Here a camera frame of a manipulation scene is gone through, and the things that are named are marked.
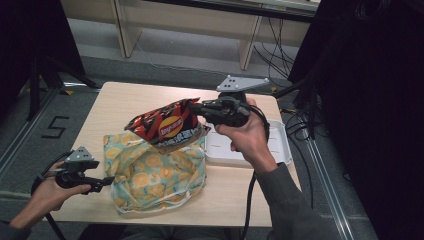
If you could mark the orange print green cloth bag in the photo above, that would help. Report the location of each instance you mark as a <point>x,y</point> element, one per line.
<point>156,173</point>

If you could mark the red and black chips bag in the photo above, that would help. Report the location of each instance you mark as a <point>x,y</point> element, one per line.
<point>166,125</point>

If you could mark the black tripod stand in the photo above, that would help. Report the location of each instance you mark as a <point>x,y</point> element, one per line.
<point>35,86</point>
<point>311,100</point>

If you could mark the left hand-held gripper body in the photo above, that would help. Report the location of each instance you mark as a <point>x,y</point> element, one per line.
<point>76,166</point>

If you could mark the person's right hand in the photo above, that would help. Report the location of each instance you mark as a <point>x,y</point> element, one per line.
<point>248,140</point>

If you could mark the light wooden desk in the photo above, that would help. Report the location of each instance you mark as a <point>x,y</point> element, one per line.
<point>186,20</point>

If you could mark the metal floor rail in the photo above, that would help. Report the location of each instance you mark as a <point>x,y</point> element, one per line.
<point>328,190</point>
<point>23,133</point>

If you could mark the black curtain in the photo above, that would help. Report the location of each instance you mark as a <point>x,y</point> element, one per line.
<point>373,100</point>
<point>30,33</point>

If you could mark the white plastic tray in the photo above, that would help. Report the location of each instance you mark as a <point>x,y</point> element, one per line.
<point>218,150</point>

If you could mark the person's left hand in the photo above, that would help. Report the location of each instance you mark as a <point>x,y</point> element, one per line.
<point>46,200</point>

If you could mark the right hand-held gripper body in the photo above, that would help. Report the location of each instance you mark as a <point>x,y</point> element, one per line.
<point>230,110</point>

